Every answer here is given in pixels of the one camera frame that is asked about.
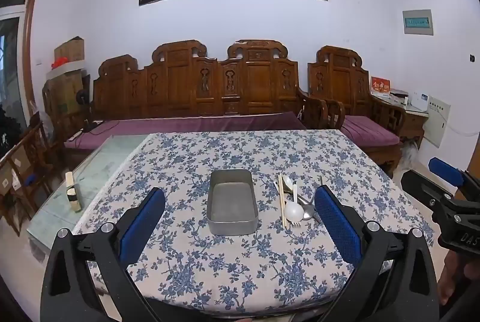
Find carved wooden sofa bench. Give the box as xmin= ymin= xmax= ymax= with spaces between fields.
xmin=42 ymin=39 xmax=331 ymax=174

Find black power adapter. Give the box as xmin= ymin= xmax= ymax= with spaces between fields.
xmin=82 ymin=119 xmax=104 ymax=134

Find white plastic fork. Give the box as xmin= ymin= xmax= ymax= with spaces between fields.
xmin=274 ymin=180 xmax=303 ymax=231

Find wooden door frame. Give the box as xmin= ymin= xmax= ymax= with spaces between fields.
xmin=20 ymin=0 xmax=43 ymax=110

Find wooden chair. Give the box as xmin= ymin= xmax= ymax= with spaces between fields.
xmin=0 ymin=121 xmax=54 ymax=237

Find white flat box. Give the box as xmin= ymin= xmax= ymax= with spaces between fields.
xmin=46 ymin=61 xmax=85 ymax=81

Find blue floral tablecloth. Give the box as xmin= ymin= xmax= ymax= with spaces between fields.
xmin=73 ymin=130 xmax=436 ymax=319

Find grey wall panel box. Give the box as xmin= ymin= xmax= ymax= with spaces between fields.
xmin=402 ymin=9 xmax=434 ymax=36

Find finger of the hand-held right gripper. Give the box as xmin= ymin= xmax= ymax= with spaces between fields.
xmin=428 ymin=157 xmax=480 ymax=200
xmin=400 ymin=172 xmax=456 ymax=204

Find large white plastic spoon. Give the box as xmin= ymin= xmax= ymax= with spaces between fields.
xmin=284 ymin=184 xmax=304 ymax=224

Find wood and black block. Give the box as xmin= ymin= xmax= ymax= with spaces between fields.
xmin=65 ymin=171 xmax=82 ymax=213

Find square purple seat cushion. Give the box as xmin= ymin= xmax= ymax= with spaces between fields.
xmin=342 ymin=115 xmax=401 ymax=147

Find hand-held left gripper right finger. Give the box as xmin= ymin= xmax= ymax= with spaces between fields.
xmin=313 ymin=185 xmax=440 ymax=322

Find person's right hand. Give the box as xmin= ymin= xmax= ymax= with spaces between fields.
xmin=439 ymin=252 xmax=467 ymax=305

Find wooden side table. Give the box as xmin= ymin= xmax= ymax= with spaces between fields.
xmin=390 ymin=102 xmax=429 ymax=151

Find white plastic bag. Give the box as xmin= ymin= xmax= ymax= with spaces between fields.
xmin=398 ymin=141 xmax=419 ymax=173

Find large green-printed cardboard box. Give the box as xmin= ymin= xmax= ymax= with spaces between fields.
xmin=47 ymin=71 xmax=85 ymax=113

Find brown cardboard box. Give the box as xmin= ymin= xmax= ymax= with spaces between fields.
xmin=53 ymin=37 xmax=85 ymax=64

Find white metal distribution cabinet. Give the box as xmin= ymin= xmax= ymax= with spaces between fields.
xmin=427 ymin=95 xmax=451 ymax=149

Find rectangular metal tray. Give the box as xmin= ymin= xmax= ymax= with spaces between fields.
xmin=207 ymin=169 xmax=260 ymax=236

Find red gift box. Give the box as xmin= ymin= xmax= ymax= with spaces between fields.
xmin=370 ymin=76 xmax=392 ymax=98

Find wooden chopstick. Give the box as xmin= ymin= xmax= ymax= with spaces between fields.
xmin=280 ymin=174 xmax=289 ymax=230
xmin=278 ymin=174 xmax=287 ymax=230

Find small white printer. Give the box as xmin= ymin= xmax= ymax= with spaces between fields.
xmin=390 ymin=90 xmax=410 ymax=106

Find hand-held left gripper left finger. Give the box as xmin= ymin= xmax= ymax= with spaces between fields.
xmin=40 ymin=188 xmax=166 ymax=322

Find carved wooden armchair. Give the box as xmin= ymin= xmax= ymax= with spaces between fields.
xmin=307 ymin=45 xmax=407 ymax=178

